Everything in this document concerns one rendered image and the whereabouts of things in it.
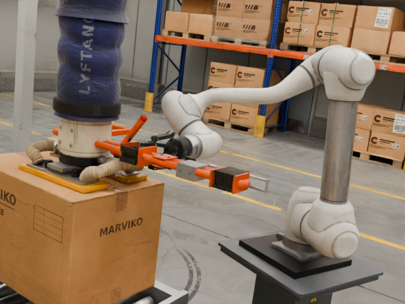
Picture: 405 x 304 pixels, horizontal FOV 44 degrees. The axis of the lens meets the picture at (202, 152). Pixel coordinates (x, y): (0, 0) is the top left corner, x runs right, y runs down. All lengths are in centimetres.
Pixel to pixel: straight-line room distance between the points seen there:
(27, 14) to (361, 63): 346
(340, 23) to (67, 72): 750
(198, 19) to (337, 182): 852
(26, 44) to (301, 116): 682
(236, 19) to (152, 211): 807
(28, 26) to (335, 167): 343
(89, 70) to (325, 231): 99
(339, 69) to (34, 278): 122
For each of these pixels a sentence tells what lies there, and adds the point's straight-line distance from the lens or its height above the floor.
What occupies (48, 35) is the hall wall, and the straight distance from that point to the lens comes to 1255.
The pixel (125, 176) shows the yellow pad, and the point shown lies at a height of 109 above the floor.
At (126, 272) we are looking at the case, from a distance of 179.
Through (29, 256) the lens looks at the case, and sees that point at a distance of 176.
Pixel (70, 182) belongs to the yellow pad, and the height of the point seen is 109.
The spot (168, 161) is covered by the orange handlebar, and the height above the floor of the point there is 122.
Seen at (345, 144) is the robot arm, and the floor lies 129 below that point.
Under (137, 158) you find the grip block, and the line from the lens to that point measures 155.
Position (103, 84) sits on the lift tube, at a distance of 166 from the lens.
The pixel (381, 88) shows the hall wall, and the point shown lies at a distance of 995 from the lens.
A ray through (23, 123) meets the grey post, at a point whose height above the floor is 66.
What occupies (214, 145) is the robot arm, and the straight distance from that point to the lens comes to 182.
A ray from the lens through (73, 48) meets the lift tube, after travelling 166.
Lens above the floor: 157
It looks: 12 degrees down
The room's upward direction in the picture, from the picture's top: 7 degrees clockwise
